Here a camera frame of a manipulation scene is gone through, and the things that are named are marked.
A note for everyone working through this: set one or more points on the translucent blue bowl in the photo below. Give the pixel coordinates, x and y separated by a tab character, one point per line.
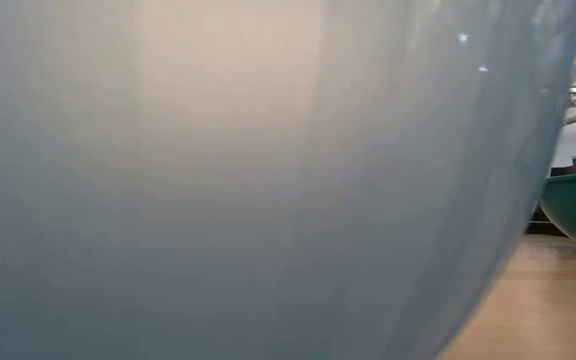
218	200

